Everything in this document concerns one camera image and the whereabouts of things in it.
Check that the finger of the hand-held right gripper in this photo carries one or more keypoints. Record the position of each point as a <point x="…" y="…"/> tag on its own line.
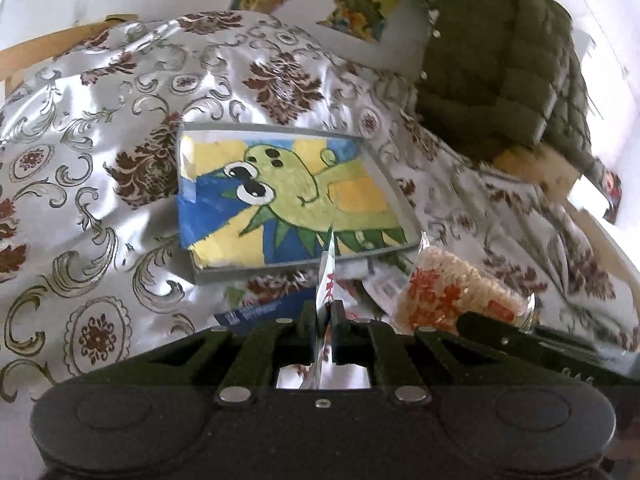
<point x="492" y="330"/>

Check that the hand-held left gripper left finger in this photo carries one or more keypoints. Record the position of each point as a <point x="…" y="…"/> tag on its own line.
<point x="307" y="332"/>

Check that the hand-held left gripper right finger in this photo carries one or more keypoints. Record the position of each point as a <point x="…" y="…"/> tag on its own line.
<point x="339" y="332"/>

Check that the blue snack packet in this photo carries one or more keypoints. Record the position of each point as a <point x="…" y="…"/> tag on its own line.
<point x="260" y="312"/>

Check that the white red print snack packet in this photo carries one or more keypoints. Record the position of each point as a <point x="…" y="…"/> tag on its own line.
<point x="326" y="280"/>

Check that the white barcode snack packet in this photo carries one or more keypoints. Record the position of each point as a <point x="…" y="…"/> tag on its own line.
<point x="385" y="287"/>

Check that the clear noodle snack packet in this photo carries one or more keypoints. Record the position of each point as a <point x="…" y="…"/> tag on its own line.
<point x="440" y="290"/>

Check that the grey tray with dinosaur drawing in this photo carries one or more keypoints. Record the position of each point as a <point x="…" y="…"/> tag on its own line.
<point x="300" y="195"/>

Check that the wooden cabinet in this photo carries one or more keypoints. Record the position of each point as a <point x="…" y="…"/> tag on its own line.
<point x="535" y="167"/>

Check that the white brown floral blanket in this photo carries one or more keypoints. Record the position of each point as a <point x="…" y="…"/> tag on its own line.
<point x="100" y="185"/>

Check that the green puffer jacket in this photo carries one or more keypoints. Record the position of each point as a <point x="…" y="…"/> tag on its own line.
<point x="500" y="60"/>

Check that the torn yellow field drawing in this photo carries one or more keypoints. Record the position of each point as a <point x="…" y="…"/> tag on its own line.
<point x="360" y="5"/>

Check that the wooden bed frame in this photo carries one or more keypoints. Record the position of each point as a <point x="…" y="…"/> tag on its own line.
<point x="45" y="47"/>

